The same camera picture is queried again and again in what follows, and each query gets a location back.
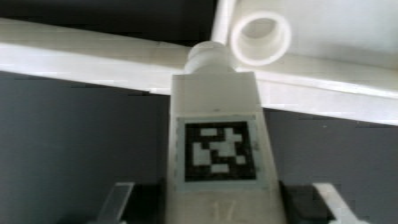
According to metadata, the white U-shaped obstacle fence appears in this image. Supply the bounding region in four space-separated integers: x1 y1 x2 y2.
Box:
0 18 398 126

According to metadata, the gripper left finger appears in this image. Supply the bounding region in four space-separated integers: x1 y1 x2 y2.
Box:
91 182 135 224

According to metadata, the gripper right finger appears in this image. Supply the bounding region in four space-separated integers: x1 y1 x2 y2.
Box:
313 183 364 224

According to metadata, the white square table top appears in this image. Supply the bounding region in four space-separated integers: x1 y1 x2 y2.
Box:
212 0 398 98

